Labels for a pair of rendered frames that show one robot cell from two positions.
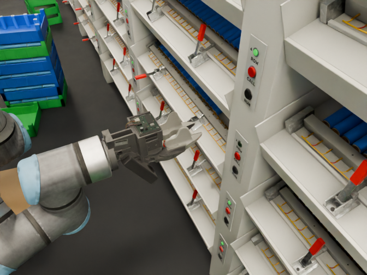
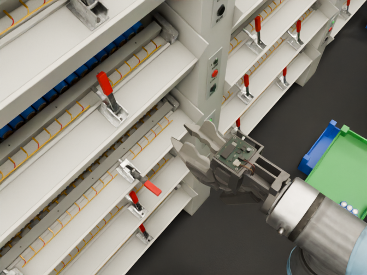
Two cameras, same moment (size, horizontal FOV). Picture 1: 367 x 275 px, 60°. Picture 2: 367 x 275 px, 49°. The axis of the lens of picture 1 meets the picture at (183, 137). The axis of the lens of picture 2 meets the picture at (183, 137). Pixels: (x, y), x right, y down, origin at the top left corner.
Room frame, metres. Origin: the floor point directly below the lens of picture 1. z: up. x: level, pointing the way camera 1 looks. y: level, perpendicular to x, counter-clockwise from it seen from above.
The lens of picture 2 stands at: (0.70, 0.33, 1.25)
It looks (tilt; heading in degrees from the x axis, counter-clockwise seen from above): 58 degrees down; 245
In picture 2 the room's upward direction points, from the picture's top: straight up
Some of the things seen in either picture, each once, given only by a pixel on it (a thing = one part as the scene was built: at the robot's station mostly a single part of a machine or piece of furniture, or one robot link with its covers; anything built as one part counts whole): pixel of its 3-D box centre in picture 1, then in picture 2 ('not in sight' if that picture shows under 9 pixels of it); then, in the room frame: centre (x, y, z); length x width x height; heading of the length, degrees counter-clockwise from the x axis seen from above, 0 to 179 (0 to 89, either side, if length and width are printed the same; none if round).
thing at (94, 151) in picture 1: (96, 157); (289, 207); (0.44, 0.18, 0.64); 0.10 x 0.05 x 0.09; 26
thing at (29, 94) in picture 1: (33, 82); not in sight; (1.49, 0.84, 0.12); 0.30 x 0.20 x 0.08; 102
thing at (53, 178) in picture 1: (54, 173); (337, 240); (0.40, 0.26, 0.64); 0.12 x 0.09 x 0.10; 116
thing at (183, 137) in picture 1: (184, 136); (207, 131); (0.50, 0.00, 0.65); 0.09 x 0.03 x 0.06; 108
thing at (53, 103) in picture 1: (37, 93); not in sight; (1.49, 0.84, 0.04); 0.30 x 0.20 x 0.08; 102
